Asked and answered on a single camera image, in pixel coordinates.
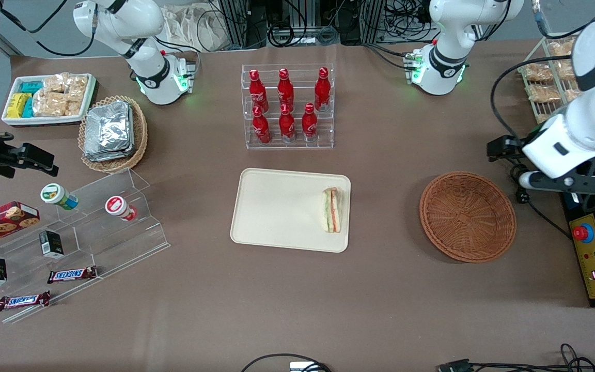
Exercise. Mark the white power adapter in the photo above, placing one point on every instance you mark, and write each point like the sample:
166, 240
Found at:
302, 367

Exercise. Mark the red cola bottle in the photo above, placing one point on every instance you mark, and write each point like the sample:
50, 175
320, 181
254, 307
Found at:
285, 92
309, 126
261, 129
257, 93
322, 92
287, 128

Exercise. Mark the white rectangular snack tray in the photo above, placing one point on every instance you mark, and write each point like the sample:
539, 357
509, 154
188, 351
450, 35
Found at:
44, 121

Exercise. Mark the triangular sandwich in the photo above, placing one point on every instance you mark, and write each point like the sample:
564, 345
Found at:
331, 209

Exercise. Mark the teal snack packet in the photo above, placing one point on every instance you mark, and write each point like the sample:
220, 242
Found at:
31, 87
28, 108

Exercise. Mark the snickers chocolate bar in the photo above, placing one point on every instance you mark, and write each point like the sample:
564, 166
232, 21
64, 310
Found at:
22, 300
72, 274

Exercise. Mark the cream rectangular tray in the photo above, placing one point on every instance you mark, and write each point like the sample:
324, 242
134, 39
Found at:
277, 209

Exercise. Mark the clear acrylic step display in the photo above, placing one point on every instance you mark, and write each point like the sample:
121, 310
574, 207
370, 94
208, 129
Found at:
122, 248

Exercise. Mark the clear rice cracker pack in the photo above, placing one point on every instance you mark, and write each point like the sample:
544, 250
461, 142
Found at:
74, 105
60, 104
56, 82
42, 103
78, 84

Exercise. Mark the silver foil packet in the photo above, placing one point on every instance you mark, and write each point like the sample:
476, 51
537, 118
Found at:
107, 126
131, 147

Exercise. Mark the white cloth bag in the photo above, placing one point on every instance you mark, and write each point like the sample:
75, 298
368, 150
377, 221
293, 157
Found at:
194, 28

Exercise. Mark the green lid yogurt cup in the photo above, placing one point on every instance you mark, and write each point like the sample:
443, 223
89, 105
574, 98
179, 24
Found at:
57, 195

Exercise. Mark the yellow snack packet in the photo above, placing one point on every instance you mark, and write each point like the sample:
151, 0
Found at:
16, 105

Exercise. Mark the oval light wicker basket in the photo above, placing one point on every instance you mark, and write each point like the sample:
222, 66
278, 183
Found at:
141, 134

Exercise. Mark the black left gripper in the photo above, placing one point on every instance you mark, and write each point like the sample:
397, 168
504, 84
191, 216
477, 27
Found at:
513, 145

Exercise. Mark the red lid yogurt cup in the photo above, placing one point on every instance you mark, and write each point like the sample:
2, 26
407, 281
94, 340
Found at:
118, 206

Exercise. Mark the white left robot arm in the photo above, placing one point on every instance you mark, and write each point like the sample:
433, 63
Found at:
447, 31

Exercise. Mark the aluminium profile frame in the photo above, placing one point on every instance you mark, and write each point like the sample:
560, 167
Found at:
373, 20
233, 23

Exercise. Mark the clear bagged pastry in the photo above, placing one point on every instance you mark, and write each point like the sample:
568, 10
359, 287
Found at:
561, 48
572, 95
543, 94
543, 118
539, 72
565, 70

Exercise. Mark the round brown wicker basket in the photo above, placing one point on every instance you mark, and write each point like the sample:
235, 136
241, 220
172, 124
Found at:
468, 217

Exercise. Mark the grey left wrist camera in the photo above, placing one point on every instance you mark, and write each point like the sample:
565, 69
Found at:
566, 183

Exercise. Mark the black yellow control box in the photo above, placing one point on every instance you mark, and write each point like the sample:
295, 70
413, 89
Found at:
594, 258

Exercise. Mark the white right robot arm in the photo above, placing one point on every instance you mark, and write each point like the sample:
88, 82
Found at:
122, 20

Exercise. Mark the clear acrylic bottle rack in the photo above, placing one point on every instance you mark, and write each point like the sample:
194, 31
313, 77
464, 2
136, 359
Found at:
326, 132

